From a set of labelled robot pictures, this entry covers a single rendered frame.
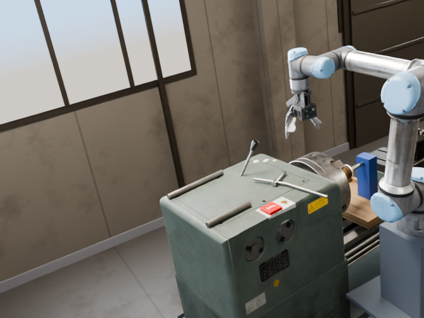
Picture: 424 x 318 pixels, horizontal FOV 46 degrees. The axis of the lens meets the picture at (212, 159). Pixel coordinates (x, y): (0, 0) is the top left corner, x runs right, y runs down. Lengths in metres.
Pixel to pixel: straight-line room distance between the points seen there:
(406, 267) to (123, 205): 2.66
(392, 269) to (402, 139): 0.62
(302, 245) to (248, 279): 0.27
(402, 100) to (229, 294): 0.90
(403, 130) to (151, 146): 2.72
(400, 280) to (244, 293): 0.61
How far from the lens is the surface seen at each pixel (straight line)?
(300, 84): 1.95
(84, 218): 4.11
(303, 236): 1.98
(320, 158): 2.27
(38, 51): 3.68
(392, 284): 2.15
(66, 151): 3.88
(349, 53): 1.93
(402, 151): 1.70
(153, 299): 3.59
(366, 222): 2.42
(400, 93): 1.59
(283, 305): 2.07
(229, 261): 1.78
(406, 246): 1.98
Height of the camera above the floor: 2.20
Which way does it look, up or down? 24 degrees down
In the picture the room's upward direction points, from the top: 10 degrees counter-clockwise
